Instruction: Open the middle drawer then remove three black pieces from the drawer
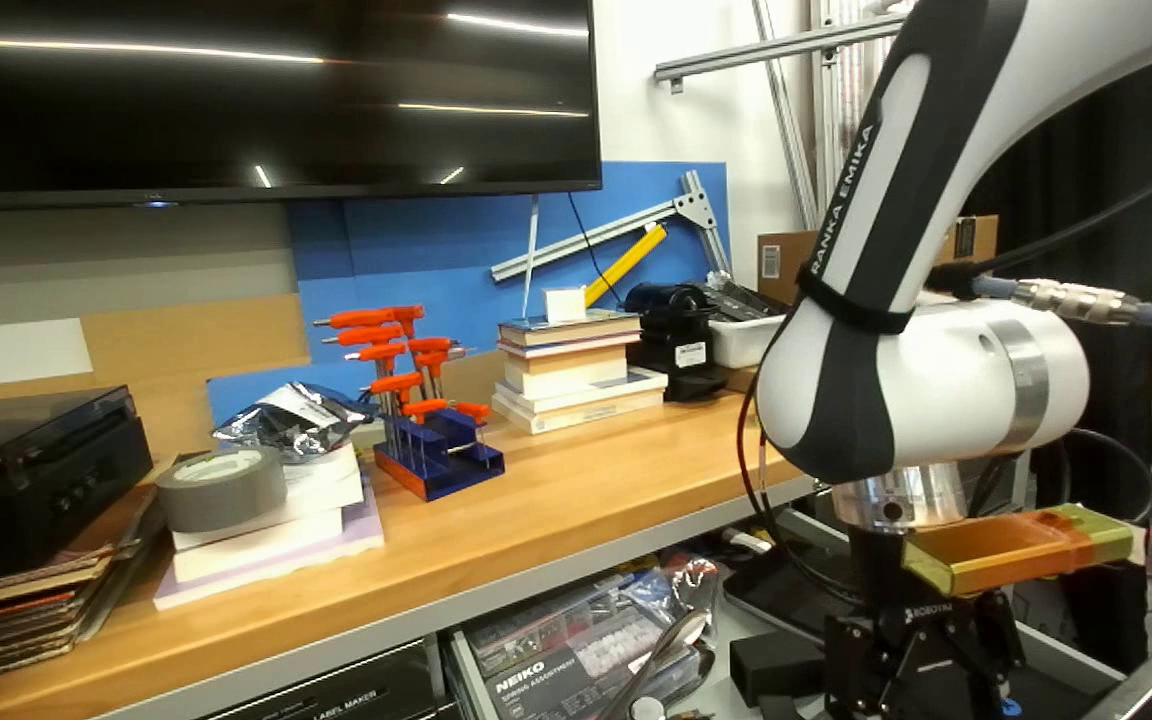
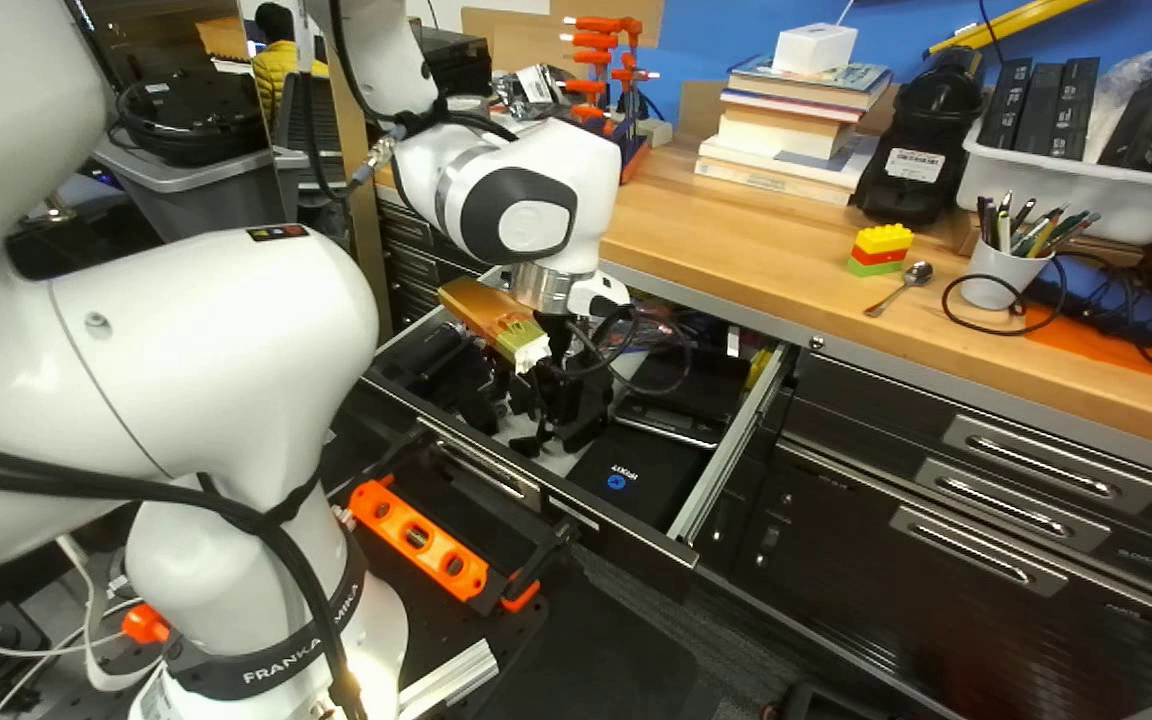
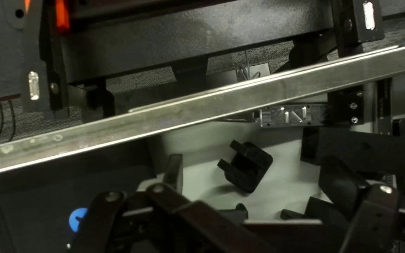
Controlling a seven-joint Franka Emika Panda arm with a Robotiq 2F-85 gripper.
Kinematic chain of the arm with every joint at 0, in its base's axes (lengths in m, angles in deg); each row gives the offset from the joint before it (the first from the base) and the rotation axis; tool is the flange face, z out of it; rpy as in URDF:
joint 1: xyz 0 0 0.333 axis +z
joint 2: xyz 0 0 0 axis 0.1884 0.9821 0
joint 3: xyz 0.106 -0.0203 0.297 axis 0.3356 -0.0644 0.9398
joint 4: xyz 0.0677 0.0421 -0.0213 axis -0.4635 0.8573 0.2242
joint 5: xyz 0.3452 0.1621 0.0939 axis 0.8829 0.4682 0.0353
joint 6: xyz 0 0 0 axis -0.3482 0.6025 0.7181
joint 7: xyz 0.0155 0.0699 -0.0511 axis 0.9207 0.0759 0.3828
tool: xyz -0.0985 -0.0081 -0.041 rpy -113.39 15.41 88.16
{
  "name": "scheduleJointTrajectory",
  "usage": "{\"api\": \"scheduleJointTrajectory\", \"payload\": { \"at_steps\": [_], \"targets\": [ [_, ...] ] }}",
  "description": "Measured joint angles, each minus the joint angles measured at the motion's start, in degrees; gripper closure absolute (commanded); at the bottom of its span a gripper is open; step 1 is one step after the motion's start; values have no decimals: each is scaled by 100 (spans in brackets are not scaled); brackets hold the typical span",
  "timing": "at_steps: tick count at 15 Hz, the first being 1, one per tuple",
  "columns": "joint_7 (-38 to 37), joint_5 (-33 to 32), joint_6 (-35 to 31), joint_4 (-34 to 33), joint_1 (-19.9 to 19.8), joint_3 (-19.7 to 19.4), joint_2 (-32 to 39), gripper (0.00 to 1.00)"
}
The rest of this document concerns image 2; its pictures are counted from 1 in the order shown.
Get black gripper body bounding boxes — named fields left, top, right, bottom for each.
left=518, top=309, right=632, bottom=399

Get black plastic piece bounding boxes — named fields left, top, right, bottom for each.
left=552, top=395, right=593, bottom=457

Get black wide cabinet drawer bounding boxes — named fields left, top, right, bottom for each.
left=333, top=250, right=809, bottom=575

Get black narrow cabinet drawer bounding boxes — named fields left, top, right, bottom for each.
left=800, top=347, right=1152, bottom=537
left=787, top=426, right=1152, bottom=597

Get black tall cabinet drawer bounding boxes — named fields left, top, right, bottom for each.
left=748, top=465, right=1152, bottom=720

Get black box blue logo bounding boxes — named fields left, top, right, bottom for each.
left=559, top=418, right=720, bottom=537

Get pile of black parts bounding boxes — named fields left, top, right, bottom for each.
left=392, top=317, right=518, bottom=439

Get black flat case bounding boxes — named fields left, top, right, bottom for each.
left=622, top=341, right=756, bottom=454

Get orange spirit level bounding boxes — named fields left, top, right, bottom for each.
left=345, top=477, right=548, bottom=619

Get large white book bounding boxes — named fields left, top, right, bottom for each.
left=694, top=134, right=878, bottom=207

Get crumpled silver foil bag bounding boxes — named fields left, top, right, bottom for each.
left=491, top=61, right=576, bottom=130

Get clear acrylic bar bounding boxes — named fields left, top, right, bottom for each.
left=392, top=638, right=505, bottom=720

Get thick white book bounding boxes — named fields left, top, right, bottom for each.
left=712, top=101, right=890, bottom=169

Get black hard case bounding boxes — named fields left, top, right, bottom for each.
left=414, top=26, right=498, bottom=101

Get yellow red green brick toy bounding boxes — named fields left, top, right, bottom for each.
left=841, top=222, right=921, bottom=279

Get brown cardboard panel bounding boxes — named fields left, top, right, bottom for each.
left=456, top=0, right=667, bottom=71

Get metal spoon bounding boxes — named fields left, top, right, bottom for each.
left=859, top=255, right=941, bottom=320

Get black tool cabinet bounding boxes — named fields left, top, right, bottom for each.
left=372, top=184, right=1152, bottom=720

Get dark cover book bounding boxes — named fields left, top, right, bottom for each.
left=720, top=57, right=900, bottom=118

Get black office chair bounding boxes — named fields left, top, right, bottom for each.
left=267, top=71, right=353, bottom=203

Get small white box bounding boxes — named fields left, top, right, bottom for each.
left=767, top=19, right=864, bottom=82

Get black bag white label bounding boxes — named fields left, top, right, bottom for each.
left=847, top=61, right=988, bottom=230

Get person in yellow shirt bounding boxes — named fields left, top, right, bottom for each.
left=247, top=0, right=336, bottom=134

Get grey plastic bin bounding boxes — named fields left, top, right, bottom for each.
left=90, top=130, right=329, bottom=242

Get white pen cup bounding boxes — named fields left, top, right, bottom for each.
left=969, top=236, right=1058, bottom=317

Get orange knob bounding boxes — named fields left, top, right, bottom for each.
left=118, top=602, right=178, bottom=652

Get bundle of pens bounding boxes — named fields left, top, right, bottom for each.
left=974, top=194, right=1104, bottom=262

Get orange mat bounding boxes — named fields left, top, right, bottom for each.
left=1025, top=311, right=1152, bottom=386

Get dark blue tool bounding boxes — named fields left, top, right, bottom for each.
left=1049, top=252, right=1152, bottom=347

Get white plastic bin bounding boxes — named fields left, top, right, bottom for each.
left=956, top=111, right=1152, bottom=250

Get yellow spirit level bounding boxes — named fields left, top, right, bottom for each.
left=929, top=0, right=1096, bottom=61

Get blue foam board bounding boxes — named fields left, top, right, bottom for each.
left=632, top=0, right=1152, bottom=138

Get wooden post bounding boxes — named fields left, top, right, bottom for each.
left=318, top=0, right=398, bottom=354

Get black looped table cable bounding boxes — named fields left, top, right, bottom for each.
left=937, top=255, right=1152, bottom=377

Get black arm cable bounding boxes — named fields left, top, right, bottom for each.
left=0, top=426, right=372, bottom=720

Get black cable coil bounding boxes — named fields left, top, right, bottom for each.
left=113, top=57, right=278, bottom=174

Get white floor cables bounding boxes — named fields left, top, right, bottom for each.
left=0, top=533, right=160, bottom=720

